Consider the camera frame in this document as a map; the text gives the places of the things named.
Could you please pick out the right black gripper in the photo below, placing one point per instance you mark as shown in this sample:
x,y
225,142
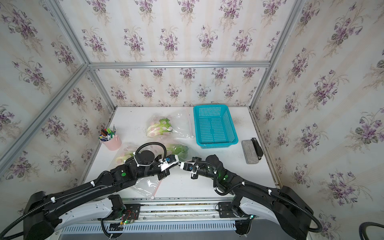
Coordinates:
x,y
197,160

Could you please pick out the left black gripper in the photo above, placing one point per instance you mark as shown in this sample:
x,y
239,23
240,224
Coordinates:
x,y
164,174

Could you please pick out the green chinese cabbage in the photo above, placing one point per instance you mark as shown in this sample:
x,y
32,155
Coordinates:
x,y
178,149

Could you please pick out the clear zip-top bag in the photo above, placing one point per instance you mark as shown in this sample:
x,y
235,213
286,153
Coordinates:
x,y
167,142
148,186
181,123

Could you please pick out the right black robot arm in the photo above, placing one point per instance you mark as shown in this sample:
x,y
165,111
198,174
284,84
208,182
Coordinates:
x,y
281,206

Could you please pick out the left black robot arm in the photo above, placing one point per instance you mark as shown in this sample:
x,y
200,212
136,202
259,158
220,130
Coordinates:
x,y
44,214

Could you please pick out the far bagged cabbage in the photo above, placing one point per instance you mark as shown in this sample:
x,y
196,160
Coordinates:
x,y
160,128

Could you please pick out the bagged cabbage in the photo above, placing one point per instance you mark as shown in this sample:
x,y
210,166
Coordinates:
x,y
160,128
121,157

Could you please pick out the teal plastic basket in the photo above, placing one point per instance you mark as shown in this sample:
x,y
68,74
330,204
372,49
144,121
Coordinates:
x,y
214,127

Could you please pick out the near bagged cabbage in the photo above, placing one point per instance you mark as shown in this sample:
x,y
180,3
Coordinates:
x,y
121,157

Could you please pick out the pink pen cup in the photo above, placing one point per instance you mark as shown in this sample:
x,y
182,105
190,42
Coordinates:
x,y
113,144

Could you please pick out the grey whiteboard eraser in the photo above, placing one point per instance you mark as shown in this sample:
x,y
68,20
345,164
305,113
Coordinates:
x,y
252,151

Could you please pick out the coloured pens bundle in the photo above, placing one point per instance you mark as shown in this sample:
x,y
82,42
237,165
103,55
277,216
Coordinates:
x,y
107,134

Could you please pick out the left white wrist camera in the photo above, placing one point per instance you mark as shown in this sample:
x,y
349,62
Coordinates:
x,y
168,162

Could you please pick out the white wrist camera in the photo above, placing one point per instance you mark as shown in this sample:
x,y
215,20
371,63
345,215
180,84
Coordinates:
x,y
187,166
168,162

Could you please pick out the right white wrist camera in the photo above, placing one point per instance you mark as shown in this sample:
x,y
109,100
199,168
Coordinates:
x,y
187,166

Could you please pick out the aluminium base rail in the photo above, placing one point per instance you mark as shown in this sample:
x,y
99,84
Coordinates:
x,y
133,211

